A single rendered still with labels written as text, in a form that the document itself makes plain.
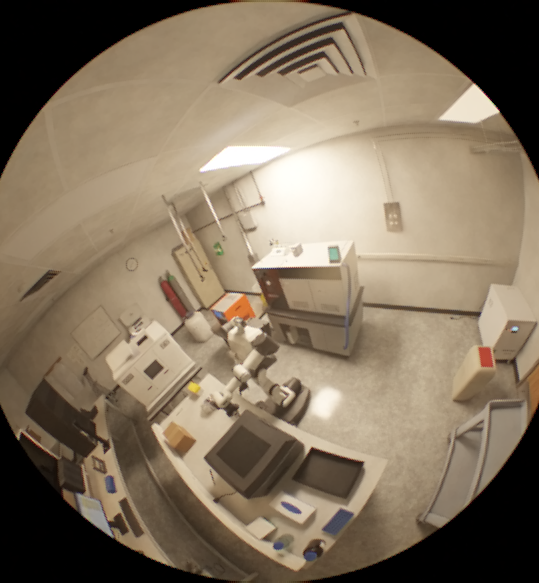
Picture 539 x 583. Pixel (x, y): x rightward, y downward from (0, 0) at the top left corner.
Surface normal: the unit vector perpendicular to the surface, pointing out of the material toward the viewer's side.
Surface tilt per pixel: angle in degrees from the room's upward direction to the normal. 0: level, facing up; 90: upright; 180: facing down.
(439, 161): 90
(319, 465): 0
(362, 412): 0
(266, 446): 0
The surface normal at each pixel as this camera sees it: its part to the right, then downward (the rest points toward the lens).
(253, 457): -0.34, -0.82
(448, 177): -0.56, 0.57
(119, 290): 0.75, 0.06
